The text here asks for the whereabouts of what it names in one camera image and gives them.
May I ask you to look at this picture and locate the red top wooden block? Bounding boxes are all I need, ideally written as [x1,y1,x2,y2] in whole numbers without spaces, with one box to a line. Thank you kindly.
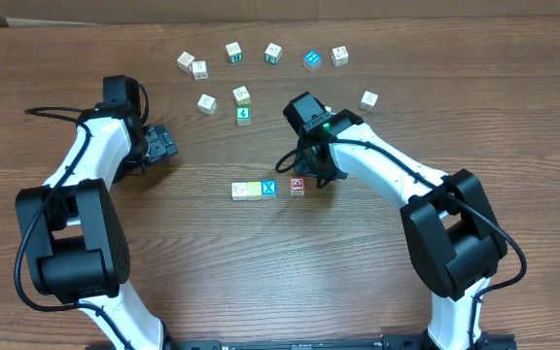
[290,177,305,196]

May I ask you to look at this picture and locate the blue X wooden block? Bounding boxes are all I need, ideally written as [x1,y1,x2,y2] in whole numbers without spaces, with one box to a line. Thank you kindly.
[262,180,277,198]

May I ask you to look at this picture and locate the yellow top wooden block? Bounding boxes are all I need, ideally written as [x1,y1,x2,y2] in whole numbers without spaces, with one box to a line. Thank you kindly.
[246,181,263,200]

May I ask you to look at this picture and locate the green L wooden block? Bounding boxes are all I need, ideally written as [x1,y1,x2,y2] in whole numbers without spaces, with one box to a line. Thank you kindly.
[231,182,248,201]

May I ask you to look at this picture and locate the green top wooden block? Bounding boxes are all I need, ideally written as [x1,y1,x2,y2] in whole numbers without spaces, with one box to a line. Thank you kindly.
[235,106,252,126]

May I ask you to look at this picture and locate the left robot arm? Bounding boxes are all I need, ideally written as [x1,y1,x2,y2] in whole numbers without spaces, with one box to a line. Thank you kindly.
[14,75,178,349]

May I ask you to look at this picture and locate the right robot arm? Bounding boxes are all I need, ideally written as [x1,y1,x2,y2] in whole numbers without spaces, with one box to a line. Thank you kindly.
[283,92,516,349]

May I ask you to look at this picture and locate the plain block above red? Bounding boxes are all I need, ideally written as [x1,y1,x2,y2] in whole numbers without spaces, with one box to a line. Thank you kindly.
[197,94,217,115]

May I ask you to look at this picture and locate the plain block far right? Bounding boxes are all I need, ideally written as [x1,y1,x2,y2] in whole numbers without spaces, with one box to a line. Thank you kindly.
[359,90,378,113]

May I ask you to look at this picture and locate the plain wooden block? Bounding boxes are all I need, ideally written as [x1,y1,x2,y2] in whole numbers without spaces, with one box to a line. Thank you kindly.
[192,60,209,80]
[176,52,195,74]
[226,42,243,63]
[332,46,349,66]

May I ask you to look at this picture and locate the plain wooden block far left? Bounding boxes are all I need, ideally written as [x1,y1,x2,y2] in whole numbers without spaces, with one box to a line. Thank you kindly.
[176,52,195,74]

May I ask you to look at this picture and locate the yellow sided wooden block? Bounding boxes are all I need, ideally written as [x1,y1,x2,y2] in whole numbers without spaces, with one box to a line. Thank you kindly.
[232,86,251,106]

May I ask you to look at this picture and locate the blue top wooden block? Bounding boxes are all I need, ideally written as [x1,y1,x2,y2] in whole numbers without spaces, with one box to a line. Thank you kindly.
[303,51,322,73]

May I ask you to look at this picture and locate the plain wooden block top right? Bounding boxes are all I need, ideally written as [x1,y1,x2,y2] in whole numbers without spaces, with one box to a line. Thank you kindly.
[332,46,349,66]

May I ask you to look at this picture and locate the teal sided wooden block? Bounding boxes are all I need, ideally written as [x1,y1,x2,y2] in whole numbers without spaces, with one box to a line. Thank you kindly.
[264,43,282,65]

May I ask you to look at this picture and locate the cardboard back wall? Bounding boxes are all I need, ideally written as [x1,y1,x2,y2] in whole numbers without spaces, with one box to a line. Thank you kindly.
[0,0,560,27]

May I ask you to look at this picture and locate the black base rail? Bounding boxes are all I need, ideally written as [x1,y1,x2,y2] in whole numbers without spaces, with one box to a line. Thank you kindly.
[162,332,518,350]

